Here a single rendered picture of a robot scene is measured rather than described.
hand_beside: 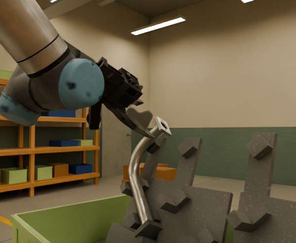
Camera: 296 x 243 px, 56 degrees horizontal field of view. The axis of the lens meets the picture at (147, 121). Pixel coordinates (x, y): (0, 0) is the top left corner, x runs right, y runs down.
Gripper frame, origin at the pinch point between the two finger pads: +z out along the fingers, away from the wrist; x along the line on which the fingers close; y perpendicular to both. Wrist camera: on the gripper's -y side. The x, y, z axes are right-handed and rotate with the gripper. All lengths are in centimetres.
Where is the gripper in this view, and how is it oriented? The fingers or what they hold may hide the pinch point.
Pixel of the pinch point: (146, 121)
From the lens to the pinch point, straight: 73.8
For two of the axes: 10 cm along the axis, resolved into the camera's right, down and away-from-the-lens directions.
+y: 6.6, -6.6, -3.6
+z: 7.2, 4.4, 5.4
